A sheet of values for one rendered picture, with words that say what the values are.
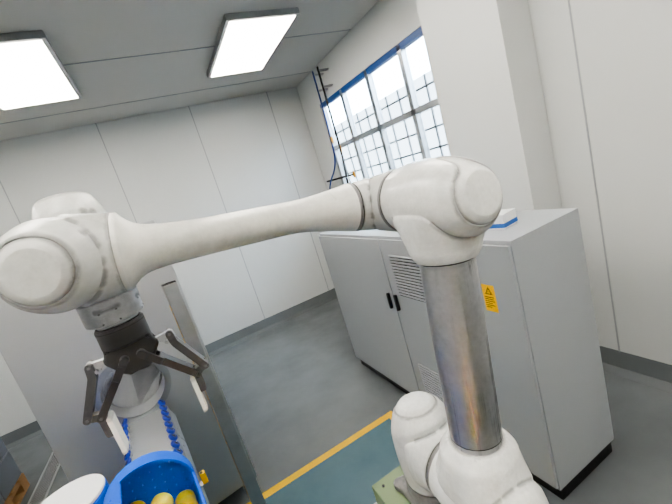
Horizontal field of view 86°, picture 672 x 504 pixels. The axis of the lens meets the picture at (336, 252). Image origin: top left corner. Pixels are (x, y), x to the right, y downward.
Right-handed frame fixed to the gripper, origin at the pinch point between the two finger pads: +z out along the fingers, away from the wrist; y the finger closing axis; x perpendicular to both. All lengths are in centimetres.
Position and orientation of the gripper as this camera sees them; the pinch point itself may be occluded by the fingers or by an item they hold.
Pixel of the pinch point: (165, 422)
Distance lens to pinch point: 77.0
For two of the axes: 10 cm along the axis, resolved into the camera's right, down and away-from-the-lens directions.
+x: -4.2, -0.7, 9.0
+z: 2.9, 9.3, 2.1
